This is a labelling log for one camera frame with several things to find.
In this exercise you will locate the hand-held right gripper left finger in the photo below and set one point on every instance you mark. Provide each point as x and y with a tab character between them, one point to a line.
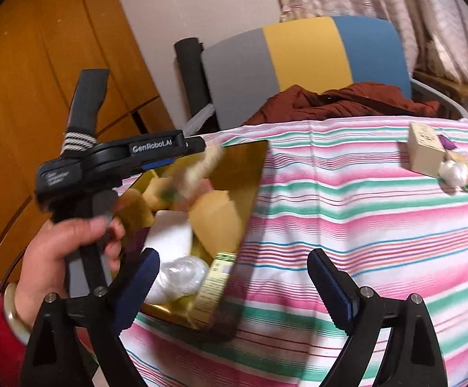
141	290

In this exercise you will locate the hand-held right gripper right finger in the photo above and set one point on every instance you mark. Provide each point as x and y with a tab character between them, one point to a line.
332	290

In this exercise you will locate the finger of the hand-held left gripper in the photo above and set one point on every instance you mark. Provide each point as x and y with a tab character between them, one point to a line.
193	145

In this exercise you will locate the clear snack packet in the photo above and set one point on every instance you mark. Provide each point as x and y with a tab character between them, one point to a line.
199	167

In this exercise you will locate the white plastic bag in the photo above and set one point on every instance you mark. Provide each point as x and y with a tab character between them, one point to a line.
181	276

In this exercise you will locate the gold metal tray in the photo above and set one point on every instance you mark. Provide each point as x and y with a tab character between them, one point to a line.
242	161

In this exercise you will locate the white plastic bottle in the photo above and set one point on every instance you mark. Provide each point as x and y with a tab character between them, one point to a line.
169	229

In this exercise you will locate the person's left hand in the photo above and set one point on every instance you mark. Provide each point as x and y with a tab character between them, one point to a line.
44	262

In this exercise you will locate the green yellow label packet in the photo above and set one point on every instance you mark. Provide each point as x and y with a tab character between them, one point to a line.
214	286

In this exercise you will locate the striped tablecloth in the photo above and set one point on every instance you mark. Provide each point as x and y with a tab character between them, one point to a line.
338	209

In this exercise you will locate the wooden wardrobe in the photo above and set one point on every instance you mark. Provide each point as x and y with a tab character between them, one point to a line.
36	48

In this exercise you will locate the brown cloth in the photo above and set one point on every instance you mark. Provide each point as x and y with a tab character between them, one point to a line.
338	105

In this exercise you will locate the beige small box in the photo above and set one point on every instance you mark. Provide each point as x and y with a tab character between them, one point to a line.
423	149

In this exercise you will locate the white cotton ball packet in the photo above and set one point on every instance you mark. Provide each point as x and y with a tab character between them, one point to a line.
453	173

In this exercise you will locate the purple packet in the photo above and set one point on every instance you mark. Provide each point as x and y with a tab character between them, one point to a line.
446	142

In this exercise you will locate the wooden side desk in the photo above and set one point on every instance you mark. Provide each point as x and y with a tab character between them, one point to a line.
459	88

